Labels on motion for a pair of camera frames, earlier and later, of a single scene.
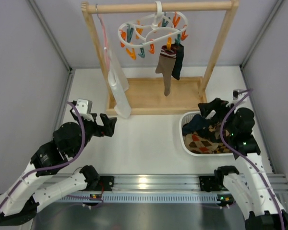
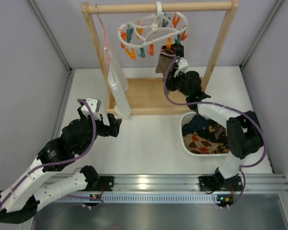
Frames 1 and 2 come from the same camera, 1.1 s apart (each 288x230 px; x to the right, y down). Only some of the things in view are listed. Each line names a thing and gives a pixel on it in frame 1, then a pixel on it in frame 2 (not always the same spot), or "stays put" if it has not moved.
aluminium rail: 173,183 stays put
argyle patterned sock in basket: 196,144 stays put
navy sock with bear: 197,125 stays put
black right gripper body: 216,108 to 172,78
